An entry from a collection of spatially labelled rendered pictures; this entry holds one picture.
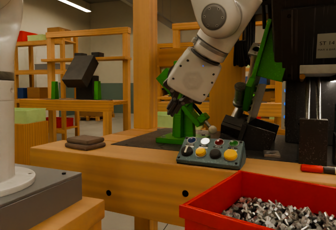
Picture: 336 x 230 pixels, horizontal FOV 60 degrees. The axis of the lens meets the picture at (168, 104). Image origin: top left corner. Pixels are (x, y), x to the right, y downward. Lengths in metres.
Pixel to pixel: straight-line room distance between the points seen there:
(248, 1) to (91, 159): 0.56
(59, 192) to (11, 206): 0.11
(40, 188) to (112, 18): 12.24
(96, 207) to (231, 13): 0.45
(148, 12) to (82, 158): 0.83
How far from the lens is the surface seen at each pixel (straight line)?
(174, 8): 11.76
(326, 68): 0.69
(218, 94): 1.27
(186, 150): 0.70
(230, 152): 0.68
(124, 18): 12.46
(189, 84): 0.67
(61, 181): 0.60
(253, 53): 0.95
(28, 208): 0.55
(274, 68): 0.87
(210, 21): 0.56
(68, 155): 0.89
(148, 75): 1.40
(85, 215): 0.60
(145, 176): 0.75
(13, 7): 0.65
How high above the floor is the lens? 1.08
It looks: 3 degrees down
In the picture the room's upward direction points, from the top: straight up
